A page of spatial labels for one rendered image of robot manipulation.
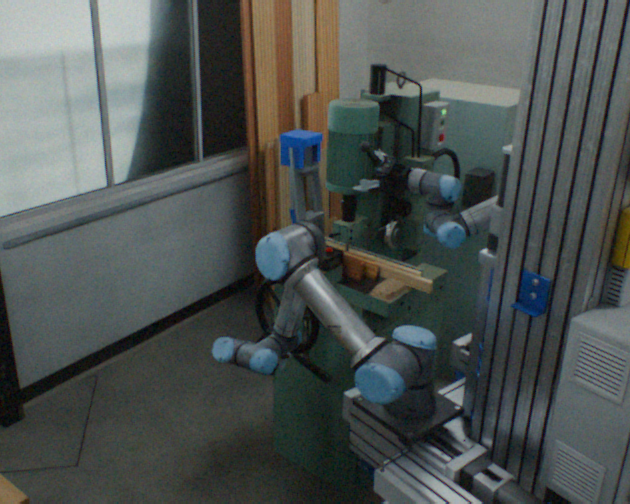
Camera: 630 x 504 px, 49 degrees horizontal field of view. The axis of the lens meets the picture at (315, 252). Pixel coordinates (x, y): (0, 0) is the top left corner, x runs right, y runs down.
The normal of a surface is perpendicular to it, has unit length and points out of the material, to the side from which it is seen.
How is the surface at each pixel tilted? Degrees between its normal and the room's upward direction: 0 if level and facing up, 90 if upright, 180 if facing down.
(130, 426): 0
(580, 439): 90
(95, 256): 90
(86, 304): 90
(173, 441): 0
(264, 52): 87
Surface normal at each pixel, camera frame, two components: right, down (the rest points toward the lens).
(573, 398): -0.77, 0.23
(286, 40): 0.82, 0.20
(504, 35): -0.58, 0.30
